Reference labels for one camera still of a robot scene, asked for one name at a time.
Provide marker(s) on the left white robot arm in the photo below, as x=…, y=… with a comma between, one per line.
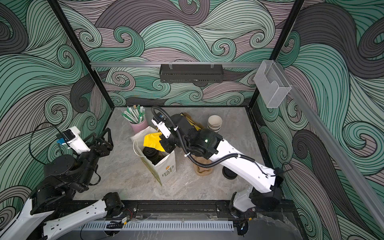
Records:
x=65, y=176

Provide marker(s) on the brown pulp cup carrier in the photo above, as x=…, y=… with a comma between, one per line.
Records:
x=202, y=171

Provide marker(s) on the pink cup of stirrers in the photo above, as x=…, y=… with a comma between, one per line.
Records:
x=136, y=115

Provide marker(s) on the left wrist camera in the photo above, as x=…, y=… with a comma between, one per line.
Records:
x=71, y=138

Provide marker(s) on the brown cardboard napkin tray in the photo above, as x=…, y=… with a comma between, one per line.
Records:
x=188, y=117

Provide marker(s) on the white paper takeout bag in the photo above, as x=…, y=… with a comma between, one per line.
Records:
x=162, y=165

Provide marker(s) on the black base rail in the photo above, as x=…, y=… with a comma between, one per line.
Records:
x=139, y=209

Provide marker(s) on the yellow napkin stack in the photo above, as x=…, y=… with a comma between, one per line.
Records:
x=195, y=125

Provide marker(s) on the black wall-mounted tray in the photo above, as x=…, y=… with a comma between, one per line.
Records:
x=191, y=73

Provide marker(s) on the white slotted cable duct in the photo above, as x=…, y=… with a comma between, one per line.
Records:
x=157, y=225

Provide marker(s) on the clear acrylic wall holder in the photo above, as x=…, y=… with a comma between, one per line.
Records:
x=272, y=83

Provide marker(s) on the yellow paper napkin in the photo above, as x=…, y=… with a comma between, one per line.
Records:
x=153, y=141

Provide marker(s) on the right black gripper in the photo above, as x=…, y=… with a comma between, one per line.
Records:
x=169, y=145

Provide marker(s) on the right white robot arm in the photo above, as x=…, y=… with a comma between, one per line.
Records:
x=206, y=149

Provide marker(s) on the black coffee lid stack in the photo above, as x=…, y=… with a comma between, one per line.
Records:
x=228, y=174

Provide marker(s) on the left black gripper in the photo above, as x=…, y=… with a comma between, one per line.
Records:
x=108, y=146

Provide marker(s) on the stack of green paper cups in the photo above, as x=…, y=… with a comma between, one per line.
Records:
x=215, y=123

